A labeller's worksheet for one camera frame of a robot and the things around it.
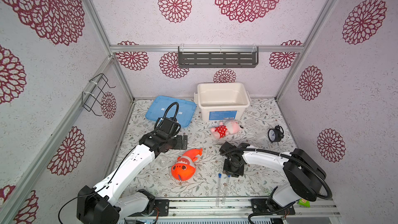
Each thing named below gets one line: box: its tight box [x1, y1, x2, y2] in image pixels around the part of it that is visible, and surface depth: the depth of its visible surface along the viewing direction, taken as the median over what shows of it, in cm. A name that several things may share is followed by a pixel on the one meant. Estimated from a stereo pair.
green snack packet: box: [297, 198, 311, 208], surface depth 76 cm
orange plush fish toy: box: [171, 148, 204, 182], surface depth 80 cm
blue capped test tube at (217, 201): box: [215, 173, 222, 207], surface depth 81 cm
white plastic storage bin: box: [193, 82, 252, 121], surface depth 112 cm
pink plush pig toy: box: [210, 120, 241, 139], surface depth 98 cm
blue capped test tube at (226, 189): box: [221, 174, 231, 205], surface depth 81 cm
